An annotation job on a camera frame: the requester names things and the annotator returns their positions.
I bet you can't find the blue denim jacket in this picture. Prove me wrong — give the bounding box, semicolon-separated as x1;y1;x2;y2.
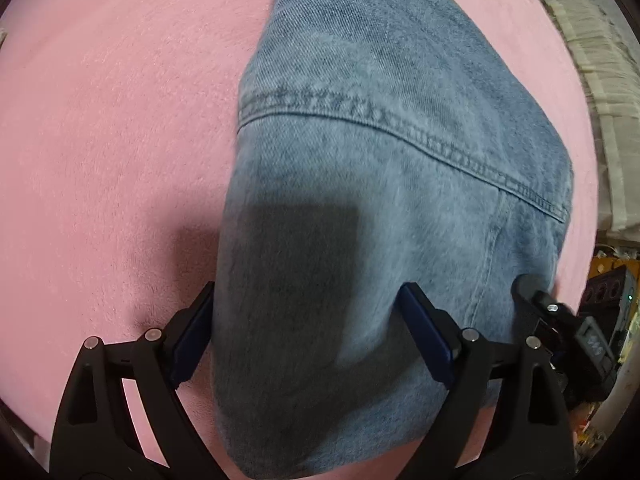
213;0;573;479

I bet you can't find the cream lace covered sofa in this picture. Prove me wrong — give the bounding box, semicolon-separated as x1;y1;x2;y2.
540;0;639;242

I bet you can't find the pink bed sheet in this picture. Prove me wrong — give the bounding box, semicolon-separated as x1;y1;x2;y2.
0;0;601;470

